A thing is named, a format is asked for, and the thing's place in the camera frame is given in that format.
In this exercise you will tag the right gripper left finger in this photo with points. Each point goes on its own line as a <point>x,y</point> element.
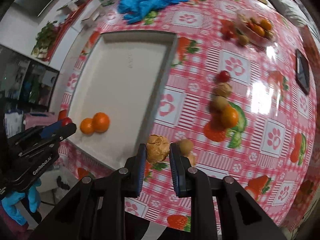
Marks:
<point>135,176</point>

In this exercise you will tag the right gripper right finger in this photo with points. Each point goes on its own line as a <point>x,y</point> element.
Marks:
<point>179,171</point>

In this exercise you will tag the tan walnut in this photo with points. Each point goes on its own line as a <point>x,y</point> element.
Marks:
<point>158,148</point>
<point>223,89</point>

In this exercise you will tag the red cherry tomato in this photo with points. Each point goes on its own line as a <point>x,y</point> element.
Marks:
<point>66,121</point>
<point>223,76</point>

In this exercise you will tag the large orange mandarin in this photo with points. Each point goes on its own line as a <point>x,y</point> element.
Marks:
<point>100,122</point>

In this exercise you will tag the small orange mandarin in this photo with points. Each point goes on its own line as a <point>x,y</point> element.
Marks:
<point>86,126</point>

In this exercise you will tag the orange persimmon tomato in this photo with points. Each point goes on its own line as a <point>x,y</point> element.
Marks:
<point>229,117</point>

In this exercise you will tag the pink plastic stool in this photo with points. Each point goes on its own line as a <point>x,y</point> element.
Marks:
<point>33,119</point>

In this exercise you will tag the pink strawberry tablecloth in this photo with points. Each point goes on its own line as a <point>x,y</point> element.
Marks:
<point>269,150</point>

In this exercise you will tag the white grey-rimmed tray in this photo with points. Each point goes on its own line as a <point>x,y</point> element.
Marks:
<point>123,77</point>

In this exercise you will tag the potted green plant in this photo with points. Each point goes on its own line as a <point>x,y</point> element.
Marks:
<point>45,40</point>

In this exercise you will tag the cherry tomato by bowl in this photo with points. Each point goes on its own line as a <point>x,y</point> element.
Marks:
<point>227,34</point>

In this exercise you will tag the longan by bowl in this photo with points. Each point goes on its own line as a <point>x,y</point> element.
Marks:
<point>243,40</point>

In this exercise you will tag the black smartphone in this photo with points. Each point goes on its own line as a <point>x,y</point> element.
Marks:
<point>302,72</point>

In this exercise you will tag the clear glass fruit bowl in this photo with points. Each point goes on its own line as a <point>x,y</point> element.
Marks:
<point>258,29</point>

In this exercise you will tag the grey white bedding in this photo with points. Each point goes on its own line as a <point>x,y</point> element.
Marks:
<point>291,11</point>

